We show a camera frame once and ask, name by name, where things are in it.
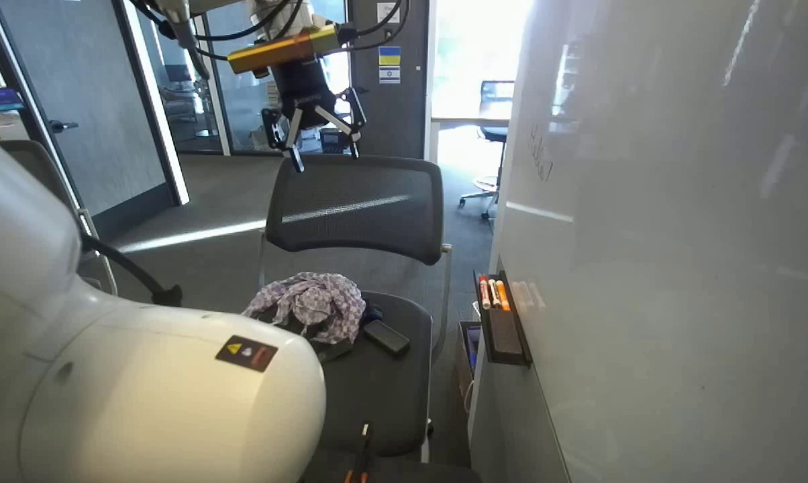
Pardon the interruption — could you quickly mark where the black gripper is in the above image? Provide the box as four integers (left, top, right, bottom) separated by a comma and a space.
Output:
268, 58, 369, 171

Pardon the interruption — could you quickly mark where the patterned floral cloth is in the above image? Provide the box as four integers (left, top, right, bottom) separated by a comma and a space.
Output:
244, 271, 365, 345

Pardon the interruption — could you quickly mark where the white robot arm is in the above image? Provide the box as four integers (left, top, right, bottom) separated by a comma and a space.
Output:
0, 145, 327, 483

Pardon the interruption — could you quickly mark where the grey mesh office chair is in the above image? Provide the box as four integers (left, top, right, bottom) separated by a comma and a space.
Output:
262, 156, 447, 456

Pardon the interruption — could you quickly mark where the distant black office chair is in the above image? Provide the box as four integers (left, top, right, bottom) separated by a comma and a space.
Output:
456, 79, 517, 223

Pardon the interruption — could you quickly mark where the blue yellow door sign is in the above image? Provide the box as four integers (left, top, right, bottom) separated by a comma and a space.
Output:
376, 46, 402, 85

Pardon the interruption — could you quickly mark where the black whiteboard eraser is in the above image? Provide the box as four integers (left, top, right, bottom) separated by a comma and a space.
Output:
362, 321, 411, 353

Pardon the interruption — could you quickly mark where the orange marker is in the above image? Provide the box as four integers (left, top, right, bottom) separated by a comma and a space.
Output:
491, 278, 513, 310

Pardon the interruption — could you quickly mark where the black marker tray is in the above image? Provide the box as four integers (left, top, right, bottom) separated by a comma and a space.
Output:
475, 274, 531, 364

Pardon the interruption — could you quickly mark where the large whiteboard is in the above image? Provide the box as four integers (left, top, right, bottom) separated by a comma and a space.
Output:
470, 0, 808, 483

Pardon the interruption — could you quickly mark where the yellow wrist camera bar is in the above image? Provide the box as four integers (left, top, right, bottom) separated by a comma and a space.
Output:
227, 23, 339, 73

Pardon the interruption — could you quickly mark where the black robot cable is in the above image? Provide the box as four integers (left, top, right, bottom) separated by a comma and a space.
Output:
79, 227, 186, 307

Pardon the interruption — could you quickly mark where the black orange handled tool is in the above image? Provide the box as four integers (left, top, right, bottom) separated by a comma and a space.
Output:
345, 420, 370, 483

